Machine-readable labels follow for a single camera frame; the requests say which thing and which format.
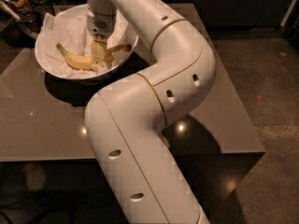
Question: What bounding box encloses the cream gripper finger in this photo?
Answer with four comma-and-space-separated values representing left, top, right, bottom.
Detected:
91, 41, 107, 71

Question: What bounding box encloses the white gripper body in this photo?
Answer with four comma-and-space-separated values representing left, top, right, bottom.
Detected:
86, 9, 116, 42

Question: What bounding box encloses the yellow banana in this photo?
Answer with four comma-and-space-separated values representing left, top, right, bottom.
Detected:
56, 43, 132, 70

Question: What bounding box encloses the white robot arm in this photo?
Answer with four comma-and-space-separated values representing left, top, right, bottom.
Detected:
85, 0, 216, 224

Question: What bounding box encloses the white ceramic bowl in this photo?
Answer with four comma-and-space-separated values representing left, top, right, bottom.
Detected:
35, 2, 140, 82

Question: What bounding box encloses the white paper towel liner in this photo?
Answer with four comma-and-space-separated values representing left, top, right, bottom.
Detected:
41, 3, 138, 78

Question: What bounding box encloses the dark clutter on side table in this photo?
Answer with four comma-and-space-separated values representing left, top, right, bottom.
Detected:
0, 0, 62, 48

